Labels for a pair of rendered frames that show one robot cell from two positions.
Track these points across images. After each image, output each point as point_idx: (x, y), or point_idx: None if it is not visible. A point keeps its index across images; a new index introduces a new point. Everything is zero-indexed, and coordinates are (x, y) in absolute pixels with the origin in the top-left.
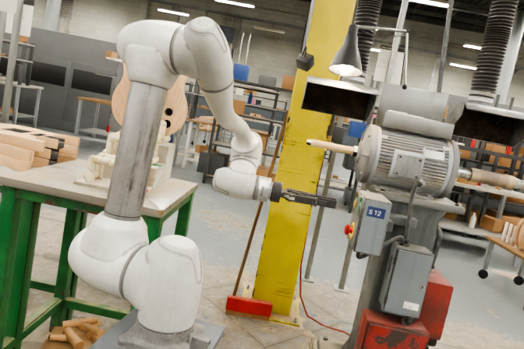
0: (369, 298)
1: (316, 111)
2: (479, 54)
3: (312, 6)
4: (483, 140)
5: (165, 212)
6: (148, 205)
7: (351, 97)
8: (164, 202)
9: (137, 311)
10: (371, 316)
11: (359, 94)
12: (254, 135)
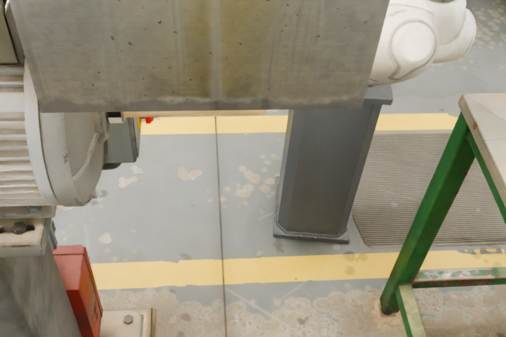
0: (63, 286)
1: (286, 107)
2: None
3: None
4: None
5: (464, 111)
6: (493, 101)
7: (123, 25)
8: (492, 130)
9: (385, 86)
10: (71, 263)
11: (74, 2)
12: None
